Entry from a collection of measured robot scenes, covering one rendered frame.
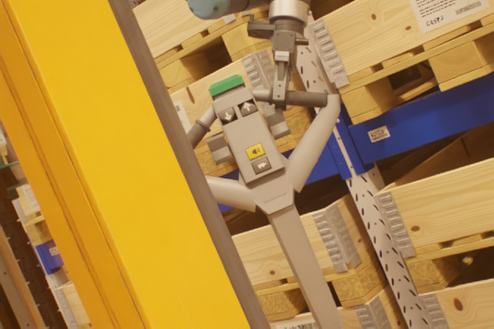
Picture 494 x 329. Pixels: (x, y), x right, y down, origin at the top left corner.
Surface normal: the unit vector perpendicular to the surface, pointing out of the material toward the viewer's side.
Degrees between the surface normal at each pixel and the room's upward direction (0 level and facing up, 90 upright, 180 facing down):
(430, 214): 90
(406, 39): 90
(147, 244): 90
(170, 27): 90
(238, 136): 74
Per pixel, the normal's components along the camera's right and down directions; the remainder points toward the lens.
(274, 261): -0.62, 0.29
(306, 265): 0.00, 0.01
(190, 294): 0.68, -0.28
